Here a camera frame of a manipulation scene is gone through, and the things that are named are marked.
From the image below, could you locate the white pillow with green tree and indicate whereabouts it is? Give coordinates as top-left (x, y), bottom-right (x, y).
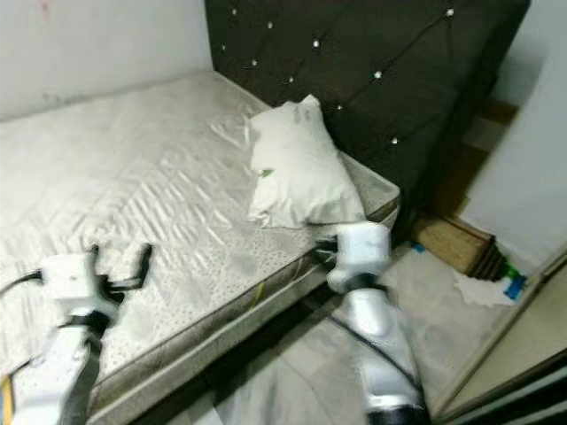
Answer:
top-left (246, 96), bottom-right (369, 229)

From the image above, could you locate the grey quilted mattress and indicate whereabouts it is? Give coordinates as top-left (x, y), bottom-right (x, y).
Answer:
top-left (0, 71), bottom-right (401, 417)

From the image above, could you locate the white paper with blue object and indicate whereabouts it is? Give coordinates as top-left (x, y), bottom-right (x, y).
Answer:
top-left (452, 264), bottom-right (528, 309)

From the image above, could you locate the black tufted headboard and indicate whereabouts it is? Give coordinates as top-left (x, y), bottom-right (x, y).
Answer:
top-left (204, 0), bottom-right (532, 231)

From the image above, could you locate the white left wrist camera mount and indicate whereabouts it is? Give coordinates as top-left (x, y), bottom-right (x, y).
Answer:
top-left (44, 252), bottom-right (112, 306)

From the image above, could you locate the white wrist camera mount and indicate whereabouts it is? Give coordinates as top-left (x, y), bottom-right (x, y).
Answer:
top-left (326, 221), bottom-right (392, 293)
top-left (44, 252), bottom-right (112, 306)

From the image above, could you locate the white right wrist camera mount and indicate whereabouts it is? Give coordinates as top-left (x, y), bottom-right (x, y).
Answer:
top-left (326, 221), bottom-right (392, 293)

